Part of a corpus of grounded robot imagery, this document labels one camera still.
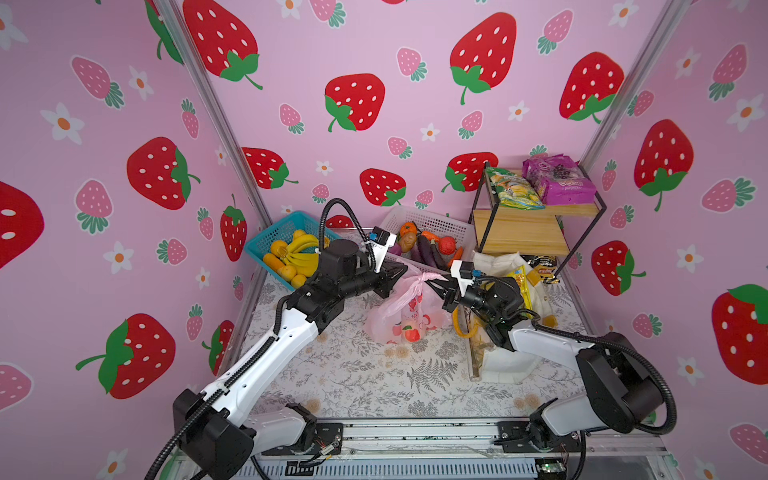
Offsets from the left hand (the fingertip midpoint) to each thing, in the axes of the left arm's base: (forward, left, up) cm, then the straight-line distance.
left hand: (405, 266), depth 70 cm
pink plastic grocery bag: (-3, -2, -16) cm, 16 cm away
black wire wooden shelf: (+28, -52, -15) cm, 61 cm away
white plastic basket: (+40, -13, -25) cm, 49 cm away
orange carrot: (+28, -21, -29) cm, 46 cm away
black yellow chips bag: (+17, -47, -23) cm, 55 cm away
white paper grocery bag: (-15, -23, -20) cm, 34 cm away
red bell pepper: (+30, -16, -25) cm, 42 cm away
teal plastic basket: (+36, +45, -23) cm, 62 cm away
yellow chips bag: (+7, -33, -13) cm, 37 cm away
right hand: (0, -5, -5) cm, 7 cm away
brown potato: (+33, -2, -26) cm, 42 cm away
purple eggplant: (+29, -8, -27) cm, 40 cm away
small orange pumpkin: (+40, -2, -25) cm, 47 cm away
